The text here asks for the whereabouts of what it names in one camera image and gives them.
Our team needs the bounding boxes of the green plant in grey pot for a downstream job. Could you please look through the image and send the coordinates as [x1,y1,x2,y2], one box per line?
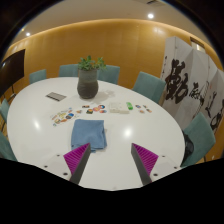
[76,54,107,100]

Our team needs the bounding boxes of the blue towel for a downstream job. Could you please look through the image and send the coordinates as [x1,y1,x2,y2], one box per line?
[70,118,108,154]

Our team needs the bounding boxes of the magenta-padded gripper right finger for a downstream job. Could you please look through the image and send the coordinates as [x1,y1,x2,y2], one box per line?
[130,142,182,187]

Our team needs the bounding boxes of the black screen on stand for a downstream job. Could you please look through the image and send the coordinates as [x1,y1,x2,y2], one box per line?
[0,49,27,99]

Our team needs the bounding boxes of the teal chairs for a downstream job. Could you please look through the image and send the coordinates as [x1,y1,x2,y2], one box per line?
[0,63,217,168]

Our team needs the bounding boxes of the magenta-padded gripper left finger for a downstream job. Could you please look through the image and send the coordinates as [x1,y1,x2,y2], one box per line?
[42,142,92,185]

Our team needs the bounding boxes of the white calligraphy folding screen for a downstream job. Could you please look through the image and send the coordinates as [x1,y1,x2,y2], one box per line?
[160,35,224,134]

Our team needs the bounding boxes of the white sheet of colourful stickers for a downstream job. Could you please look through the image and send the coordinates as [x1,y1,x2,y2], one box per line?
[49,107,76,128]

